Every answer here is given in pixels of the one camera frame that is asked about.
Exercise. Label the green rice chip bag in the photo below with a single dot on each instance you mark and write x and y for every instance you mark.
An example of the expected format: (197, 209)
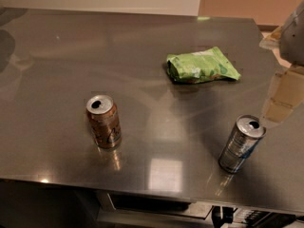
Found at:
(201, 67)

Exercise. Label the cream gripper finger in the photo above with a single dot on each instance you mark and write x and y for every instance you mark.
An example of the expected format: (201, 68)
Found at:
(286, 93)
(272, 40)

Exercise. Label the drawer under table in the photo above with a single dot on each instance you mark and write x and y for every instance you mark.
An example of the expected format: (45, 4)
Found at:
(148, 211)

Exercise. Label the silver blue energy drink can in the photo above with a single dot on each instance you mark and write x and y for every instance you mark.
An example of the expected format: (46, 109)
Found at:
(244, 137)

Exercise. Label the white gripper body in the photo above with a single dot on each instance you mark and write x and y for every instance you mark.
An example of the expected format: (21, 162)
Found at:
(294, 43)

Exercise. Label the orange soda can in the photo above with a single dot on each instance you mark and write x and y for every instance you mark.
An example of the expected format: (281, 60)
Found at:
(103, 117)

